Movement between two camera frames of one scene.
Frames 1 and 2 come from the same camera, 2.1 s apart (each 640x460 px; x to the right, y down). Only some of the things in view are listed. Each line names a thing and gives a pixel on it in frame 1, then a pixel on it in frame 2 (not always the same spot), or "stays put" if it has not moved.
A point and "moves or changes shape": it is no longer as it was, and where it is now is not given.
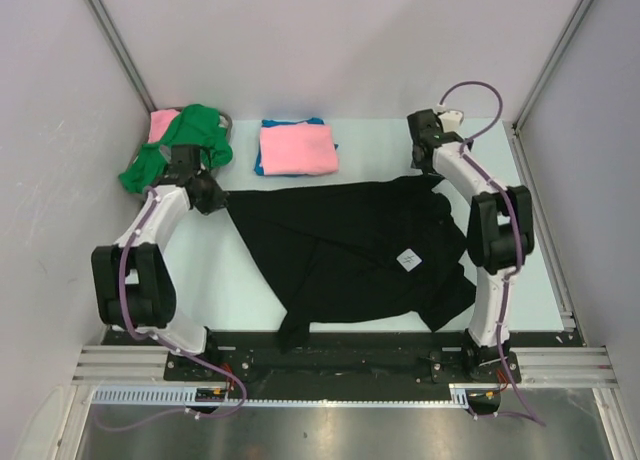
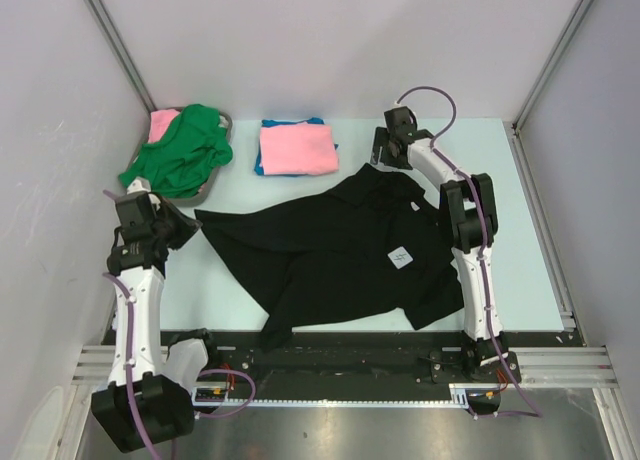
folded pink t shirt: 301,149 stays put
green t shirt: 199,127 stays put
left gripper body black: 213,196 → 155,229
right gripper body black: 420,165 → 396,162
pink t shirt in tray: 159,122 stays put
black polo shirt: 341,250 moves or changes shape
